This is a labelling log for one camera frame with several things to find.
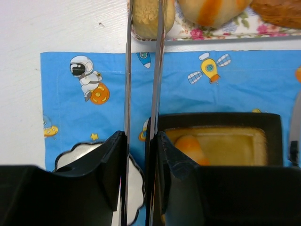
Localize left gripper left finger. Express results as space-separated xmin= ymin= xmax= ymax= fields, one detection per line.
xmin=0 ymin=131 xmax=125 ymax=226

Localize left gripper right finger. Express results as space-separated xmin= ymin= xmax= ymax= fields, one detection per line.
xmin=157 ymin=132 xmax=301 ymax=226

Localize metal food tongs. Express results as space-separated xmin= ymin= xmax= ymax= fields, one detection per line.
xmin=118 ymin=0 xmax=166 ymax=226

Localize small round bun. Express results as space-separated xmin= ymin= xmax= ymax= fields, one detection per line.
xmin=132 ymin=0 xmax=175 ymax=39

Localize striped croissant roll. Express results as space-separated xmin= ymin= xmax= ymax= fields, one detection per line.
xmin=174 ymin=135 xmax=209 ymax=165

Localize large orange twisted bread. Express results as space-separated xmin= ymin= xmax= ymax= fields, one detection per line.
xmin=178 ymin=0 xmax=251 ymax=28

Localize white scalloped bowl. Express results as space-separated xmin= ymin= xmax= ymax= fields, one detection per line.
xmin=55 ymin=142 xmax=145 ymax=226

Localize black square plate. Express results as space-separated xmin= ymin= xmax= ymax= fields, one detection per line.
xmin=144 ymin=112 xmax=284 ymax=226

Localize blue cartoon placemat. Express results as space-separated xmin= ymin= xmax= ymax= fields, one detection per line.
xmin=40 ymin=49 xmax=301 ymax=226

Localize floral rectangular tray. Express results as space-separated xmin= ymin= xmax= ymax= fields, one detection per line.
xmin=131 ymin=0 xmax=301 ymax=41

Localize brown flaky pastry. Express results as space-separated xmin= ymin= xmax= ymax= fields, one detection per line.
xmin=250 ymin=0 xmax=301 ymax=29

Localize knife with patterned handle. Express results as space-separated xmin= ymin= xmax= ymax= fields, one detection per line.
xmin=289 ymin=92 xmax=301 ymax=166

